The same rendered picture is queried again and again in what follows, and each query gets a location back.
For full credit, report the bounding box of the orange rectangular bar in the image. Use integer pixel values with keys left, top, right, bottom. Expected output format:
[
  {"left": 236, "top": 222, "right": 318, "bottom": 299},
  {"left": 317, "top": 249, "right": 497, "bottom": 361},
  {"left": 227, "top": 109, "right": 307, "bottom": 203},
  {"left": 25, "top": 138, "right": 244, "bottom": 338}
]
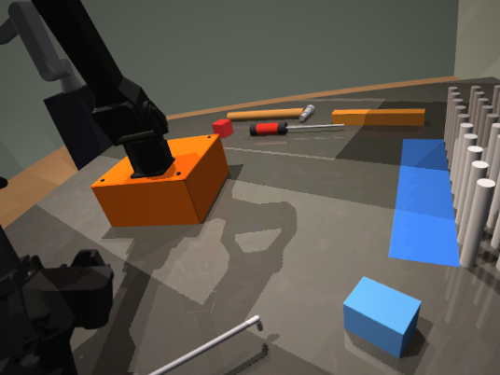
[{"left": 331, "top": 108, "right": 425, "bottom": 126}]

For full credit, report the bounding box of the wooden-handled hammer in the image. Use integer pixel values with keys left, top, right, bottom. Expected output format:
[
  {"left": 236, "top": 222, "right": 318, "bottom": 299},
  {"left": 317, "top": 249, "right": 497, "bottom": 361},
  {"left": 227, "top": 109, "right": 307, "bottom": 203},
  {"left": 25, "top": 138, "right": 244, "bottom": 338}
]
[{"left": 227, "top": 104, "right": 315, "bottom": 121}]

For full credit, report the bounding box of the blue flat strip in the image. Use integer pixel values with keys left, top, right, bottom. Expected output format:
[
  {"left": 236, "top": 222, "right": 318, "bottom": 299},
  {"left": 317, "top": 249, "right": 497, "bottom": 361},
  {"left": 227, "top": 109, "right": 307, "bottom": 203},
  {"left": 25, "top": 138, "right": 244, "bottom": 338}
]
[{"left": 388, "top": 139, "right": 460, "bottom": 267}]

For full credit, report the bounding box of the light blue block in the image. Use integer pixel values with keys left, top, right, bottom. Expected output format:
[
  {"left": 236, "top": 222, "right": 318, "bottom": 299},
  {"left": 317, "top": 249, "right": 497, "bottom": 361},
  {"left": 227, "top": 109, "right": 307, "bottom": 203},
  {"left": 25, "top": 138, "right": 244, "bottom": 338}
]
[{"left": 343, "top": 277, "right": 422, "bottom": 358}]

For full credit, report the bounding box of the hook tool with wooden handle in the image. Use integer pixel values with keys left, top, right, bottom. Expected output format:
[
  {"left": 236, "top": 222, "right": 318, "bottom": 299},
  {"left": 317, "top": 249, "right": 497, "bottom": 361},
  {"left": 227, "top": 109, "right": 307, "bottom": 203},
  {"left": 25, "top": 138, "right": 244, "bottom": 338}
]
[{"left": 149, "top": 315, "right": 264, "bottom": 375}]

